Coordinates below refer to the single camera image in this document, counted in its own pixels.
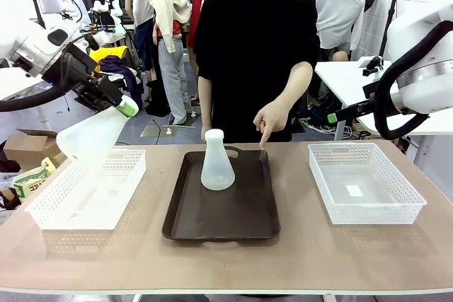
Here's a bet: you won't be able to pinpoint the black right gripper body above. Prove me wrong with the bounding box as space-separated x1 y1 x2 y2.
361 81 382 114

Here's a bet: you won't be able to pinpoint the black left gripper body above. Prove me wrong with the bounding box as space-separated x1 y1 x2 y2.
72 74 125 109

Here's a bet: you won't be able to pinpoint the translucent conical flask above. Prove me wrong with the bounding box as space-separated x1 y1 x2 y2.
56 98 137 162
200 128 236 192

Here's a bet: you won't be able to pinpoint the person's right forearm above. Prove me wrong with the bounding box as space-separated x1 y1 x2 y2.
197 75 214 129

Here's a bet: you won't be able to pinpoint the person's left forearm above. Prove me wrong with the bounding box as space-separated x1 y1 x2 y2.
277 61 315 114

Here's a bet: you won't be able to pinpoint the person's left hand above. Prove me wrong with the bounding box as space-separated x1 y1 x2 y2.
253 98 295 150

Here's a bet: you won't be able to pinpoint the white side table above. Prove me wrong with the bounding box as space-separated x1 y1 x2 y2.
314 56 453 140

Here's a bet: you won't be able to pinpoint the dark purple clothes pile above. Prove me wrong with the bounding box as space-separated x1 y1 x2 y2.
98 54 145 111

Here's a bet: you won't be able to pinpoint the yellow cloth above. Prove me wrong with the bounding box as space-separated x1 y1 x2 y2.
88 45 130 71

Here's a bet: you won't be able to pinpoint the white perforated basket with label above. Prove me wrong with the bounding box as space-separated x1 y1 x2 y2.
306 142 428 226

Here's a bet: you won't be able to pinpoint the mannequin with beige jacket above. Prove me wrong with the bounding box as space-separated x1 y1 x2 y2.
148 0 195 127

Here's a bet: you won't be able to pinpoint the black tripod stand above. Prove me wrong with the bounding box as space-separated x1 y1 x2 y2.
377 0 405 58

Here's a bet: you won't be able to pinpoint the brown cardboard box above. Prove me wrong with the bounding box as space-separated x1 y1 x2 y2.
2 128 67 173

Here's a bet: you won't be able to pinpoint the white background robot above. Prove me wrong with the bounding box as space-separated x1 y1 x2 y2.
91 0 124 29

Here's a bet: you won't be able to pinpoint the white perforated basket without label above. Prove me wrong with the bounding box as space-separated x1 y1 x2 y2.
24 148 147 231

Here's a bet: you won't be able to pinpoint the mannequin with white shirt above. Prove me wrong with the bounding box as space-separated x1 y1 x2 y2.
311 0 366 63

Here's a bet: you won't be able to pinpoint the mannequin with white tank top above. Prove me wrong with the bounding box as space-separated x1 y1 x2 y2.
125 0 157 82

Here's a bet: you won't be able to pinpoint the person in black t-shirt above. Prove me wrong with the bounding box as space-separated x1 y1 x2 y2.
193 0 321 144

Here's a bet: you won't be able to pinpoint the mannequin with red clothing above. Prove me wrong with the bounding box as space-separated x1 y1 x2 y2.
176 0 208 107

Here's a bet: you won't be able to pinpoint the dark brown plastic tray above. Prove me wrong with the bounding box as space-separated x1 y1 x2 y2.
161 145 281 243

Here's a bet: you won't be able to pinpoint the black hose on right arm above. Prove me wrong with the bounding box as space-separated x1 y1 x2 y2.
374 21 453 141

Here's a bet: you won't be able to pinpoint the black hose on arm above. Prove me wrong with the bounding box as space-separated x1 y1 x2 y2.
0 52 77 112
374 21 453 141

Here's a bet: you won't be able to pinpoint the small black camera device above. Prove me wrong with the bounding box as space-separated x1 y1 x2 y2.
362 55 385 79

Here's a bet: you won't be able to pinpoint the white cables on floor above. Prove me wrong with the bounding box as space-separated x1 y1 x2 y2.
298 115 355 136

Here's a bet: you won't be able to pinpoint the grey mannequin base plate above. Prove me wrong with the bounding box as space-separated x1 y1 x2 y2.
139 124 175 139

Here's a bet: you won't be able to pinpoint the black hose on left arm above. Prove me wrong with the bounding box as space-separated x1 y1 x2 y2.
0 52 77 112

